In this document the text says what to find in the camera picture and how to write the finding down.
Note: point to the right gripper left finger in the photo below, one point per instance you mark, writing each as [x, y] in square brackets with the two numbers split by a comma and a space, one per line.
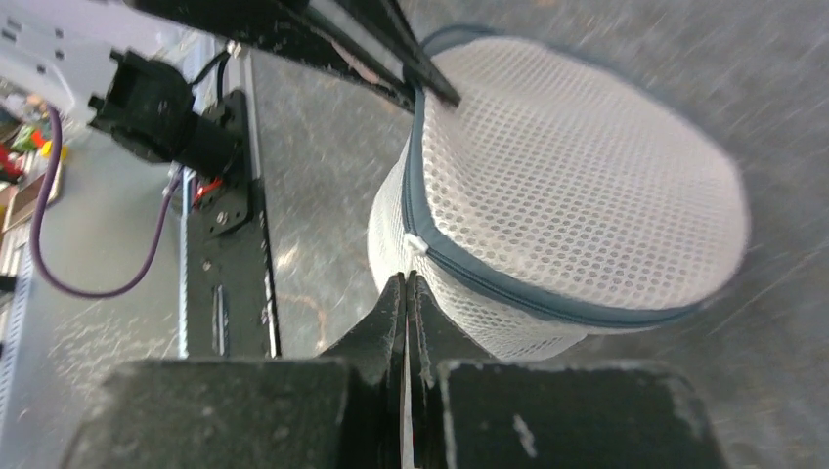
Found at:
[342, 409]

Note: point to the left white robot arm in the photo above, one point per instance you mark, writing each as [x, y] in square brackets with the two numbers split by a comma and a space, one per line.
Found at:
[64, 52]

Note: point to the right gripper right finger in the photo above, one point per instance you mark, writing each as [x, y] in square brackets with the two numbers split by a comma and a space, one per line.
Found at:
[470, 410]

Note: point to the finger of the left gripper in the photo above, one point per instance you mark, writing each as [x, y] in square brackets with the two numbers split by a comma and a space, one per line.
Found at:
[377, 41]
[289, 30]

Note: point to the white zipper pull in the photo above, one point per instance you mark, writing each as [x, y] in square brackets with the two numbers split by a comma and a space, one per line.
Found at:
[415, 244]

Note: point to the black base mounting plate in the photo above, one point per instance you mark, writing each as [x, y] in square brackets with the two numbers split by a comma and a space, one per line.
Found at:
[229, 308]

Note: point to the white mesh laundry bag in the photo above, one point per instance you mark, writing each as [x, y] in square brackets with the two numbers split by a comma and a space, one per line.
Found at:
[558, 200]

